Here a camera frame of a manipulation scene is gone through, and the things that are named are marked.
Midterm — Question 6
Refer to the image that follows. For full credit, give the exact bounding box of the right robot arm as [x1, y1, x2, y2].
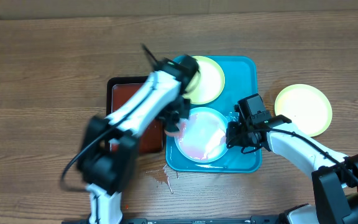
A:
[226, 94, 358, 224]

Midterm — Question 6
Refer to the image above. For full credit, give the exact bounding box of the light blue plate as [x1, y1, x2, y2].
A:
[174, 107, 228, 163]

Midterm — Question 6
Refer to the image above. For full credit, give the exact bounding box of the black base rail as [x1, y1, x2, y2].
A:
[61, 212, 291, 224]

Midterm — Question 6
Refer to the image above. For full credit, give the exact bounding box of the yellow-green plate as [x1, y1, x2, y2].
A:
[274, 84, 333, 137]
[183, 56, 225, 105]

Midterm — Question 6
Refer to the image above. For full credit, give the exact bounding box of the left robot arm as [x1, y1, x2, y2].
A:
[76, 55, 199, 223]

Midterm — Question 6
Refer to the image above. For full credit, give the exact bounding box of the blue plastic tray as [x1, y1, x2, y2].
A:
[165, 55, 262, 173]

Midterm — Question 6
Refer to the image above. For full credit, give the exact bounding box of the black tray with red water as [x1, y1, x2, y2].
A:
[106, 76, 165, 154]

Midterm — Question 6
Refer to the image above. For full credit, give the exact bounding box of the green and orange sponge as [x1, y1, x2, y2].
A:
[164, 124, 185, 137]

